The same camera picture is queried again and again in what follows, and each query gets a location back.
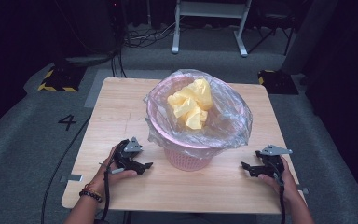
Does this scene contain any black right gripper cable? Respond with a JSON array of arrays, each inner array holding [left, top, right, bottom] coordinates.
[[274, 155, 287, 224]]

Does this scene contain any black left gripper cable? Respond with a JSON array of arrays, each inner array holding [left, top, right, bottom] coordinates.
[[93, 139, 129, 224]]

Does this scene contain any grey column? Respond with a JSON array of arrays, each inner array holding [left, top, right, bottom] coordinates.
[[280, 0, 340, 76]]

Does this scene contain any dark folding chair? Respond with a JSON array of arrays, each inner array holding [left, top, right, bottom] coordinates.
[[247, 10, 296, 57]]

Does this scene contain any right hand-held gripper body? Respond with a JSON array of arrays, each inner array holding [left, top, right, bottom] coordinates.
[[255, 144, 294, 179]]

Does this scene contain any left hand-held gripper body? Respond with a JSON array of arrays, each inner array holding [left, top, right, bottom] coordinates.
[[113, 136, 145, 173]]

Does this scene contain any bundle of floor cables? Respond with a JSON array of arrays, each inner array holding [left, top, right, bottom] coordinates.
[[109, 20, 181, 78]]

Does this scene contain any clear plastic bag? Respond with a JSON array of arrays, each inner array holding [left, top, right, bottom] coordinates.
[[143, 68, 254, 151]]

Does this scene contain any metal table bracket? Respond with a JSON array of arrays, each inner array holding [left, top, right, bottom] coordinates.
[[296, 184, 310, 196], [60, 174, 84, 183]]

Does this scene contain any black braided floor cable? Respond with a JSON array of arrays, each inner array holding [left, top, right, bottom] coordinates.
[[40, 115, 93, 224]]

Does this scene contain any person's left hand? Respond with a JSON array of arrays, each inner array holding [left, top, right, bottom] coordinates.
[[89, 145, 138, 196]]

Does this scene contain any white metal stand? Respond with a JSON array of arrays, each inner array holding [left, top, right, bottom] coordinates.
[[171, 0, 254, 58]]

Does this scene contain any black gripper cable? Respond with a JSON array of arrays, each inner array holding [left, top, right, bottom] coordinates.
[[93, 139, 129, 224], [274, 155, 287, 224]]

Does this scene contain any red cord bracelet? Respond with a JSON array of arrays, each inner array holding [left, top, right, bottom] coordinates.
[[81, 183, 104, 198]]

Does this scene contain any black beaded bracelet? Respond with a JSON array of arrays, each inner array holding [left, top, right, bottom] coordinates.
[[78, 189, 103, 203]]

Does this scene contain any person's right hand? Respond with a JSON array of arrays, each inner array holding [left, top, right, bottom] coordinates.
[[257, 155, 303, 203]]

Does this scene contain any pink mesh waste basket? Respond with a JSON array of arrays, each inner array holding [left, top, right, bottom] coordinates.
[[146, 75, 246, 172]]

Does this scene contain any black yellow striped base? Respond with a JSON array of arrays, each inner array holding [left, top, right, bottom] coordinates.
[[257, 69, 300, 95], [37, 65, 88, 93]]

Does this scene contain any crumpled yellow paper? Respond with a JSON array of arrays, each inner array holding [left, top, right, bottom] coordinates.
[[166, 77, 214, 131]]

